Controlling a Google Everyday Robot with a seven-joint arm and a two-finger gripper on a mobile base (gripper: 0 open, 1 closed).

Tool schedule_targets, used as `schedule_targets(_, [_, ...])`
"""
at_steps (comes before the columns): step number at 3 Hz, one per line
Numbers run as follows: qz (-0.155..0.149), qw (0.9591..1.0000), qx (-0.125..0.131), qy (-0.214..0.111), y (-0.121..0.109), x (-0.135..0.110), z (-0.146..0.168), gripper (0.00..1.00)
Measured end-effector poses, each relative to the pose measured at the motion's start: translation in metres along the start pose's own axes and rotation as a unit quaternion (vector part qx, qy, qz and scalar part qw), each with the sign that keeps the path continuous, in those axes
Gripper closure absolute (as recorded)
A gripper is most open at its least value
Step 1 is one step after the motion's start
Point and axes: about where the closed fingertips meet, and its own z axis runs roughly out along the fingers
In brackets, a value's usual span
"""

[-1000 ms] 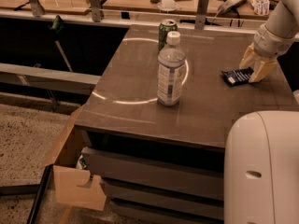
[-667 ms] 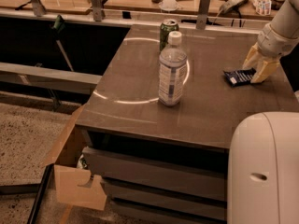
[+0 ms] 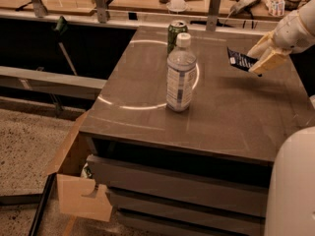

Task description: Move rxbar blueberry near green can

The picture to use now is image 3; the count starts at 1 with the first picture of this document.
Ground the white bowl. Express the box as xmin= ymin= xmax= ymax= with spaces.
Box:
xmin=166 ymin=0 xmax=187 ymax=13

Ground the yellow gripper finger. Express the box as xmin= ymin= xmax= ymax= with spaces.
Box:
xmin=249 ymin=48 xmax=291 ymax=75
xmin=247 ymin=31 xmax=275 ymax=59

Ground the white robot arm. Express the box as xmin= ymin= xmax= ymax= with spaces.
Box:
xmin=248 ymin=0 xmax=315 ymax=236

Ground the green soda can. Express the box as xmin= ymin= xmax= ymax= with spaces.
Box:
xmin=167 ymin=20 xmax=188 ymax=53

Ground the white snack packet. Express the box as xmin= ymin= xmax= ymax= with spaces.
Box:
xmin=265 ymin=0 xmax=284 ymax=17

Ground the green handled tool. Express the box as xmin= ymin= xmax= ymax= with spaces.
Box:
xmin=52 ymin=15 xmax=78 ymax=77

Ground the metal railing frame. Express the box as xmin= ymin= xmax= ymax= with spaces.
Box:
xmin=0 ymin=0 xmax=280 ymax=31

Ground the grey power strip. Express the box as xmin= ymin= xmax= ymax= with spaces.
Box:
xmin=230 ymin=0 xmax=261 ymax=15

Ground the black mesh cup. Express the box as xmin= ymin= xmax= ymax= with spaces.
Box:
xmin=284 ymin=0 xmax=301 ymax=11

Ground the grey drawer cabinet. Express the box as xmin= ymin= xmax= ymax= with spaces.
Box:
xmin=80 ymin=27 xmax=314 ymax=236

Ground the clear plastic water bottle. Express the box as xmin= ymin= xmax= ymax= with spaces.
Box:
xmin=166 ymin=32 xmax=197 ymax=112

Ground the blue rxbar blueberry wrapper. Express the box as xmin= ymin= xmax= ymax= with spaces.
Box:
xmin=227 ymin=49 xmax=258 ymax=72

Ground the brown cardboard box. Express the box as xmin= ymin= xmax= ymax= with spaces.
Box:
xmin=46 ymin=112 xmax=112 ymax=222

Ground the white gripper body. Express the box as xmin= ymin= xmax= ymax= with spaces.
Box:
xmin=274 ymin=9 xmax=315 ymax=53

